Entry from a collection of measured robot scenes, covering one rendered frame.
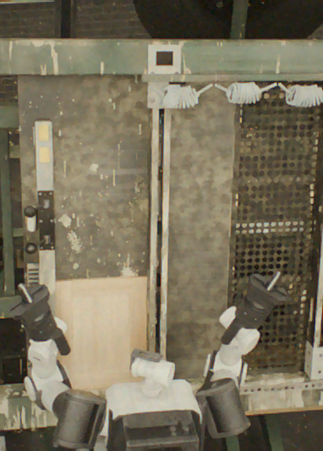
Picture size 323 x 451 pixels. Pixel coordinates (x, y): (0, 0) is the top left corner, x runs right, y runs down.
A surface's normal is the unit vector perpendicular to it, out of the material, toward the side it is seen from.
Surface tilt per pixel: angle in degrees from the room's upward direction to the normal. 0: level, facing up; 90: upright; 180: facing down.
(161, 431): 23
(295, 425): 0
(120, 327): 57
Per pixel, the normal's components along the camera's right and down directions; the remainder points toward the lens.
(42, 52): 0.18, 0.29
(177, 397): 0.05, -0.89
